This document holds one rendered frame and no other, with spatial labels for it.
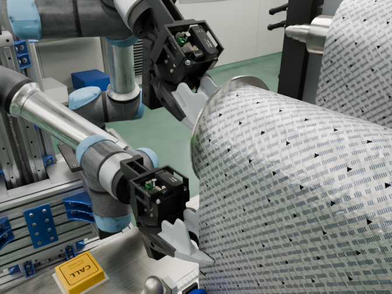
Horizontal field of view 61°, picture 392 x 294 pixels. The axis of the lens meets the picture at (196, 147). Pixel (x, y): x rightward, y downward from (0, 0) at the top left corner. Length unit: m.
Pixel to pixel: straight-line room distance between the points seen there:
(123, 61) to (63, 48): 3.01
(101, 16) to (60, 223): 0.96
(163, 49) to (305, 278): 0.32
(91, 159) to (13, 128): 0.74
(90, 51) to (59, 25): 3.60
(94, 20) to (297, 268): 0.49
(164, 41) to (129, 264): 0.47
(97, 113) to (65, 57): 2.91
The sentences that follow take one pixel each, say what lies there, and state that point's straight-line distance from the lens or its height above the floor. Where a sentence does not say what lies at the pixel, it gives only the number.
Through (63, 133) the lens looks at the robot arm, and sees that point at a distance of 0.81.
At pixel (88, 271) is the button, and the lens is 0.71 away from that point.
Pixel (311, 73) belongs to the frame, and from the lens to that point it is 0.72.
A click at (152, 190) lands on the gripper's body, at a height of 1.16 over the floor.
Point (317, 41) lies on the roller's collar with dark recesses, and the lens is 0.59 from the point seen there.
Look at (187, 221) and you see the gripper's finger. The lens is 0.51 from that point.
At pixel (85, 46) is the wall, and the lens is 4.20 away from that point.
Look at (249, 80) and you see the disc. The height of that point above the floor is 1.32.
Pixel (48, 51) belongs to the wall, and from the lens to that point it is 4.05.
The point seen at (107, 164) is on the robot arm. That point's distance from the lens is 0.59.
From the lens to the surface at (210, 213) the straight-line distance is 0.42.
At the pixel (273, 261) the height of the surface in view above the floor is 1.17.
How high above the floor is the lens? 1.44
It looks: 28 degrees down
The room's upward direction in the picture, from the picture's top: straight up
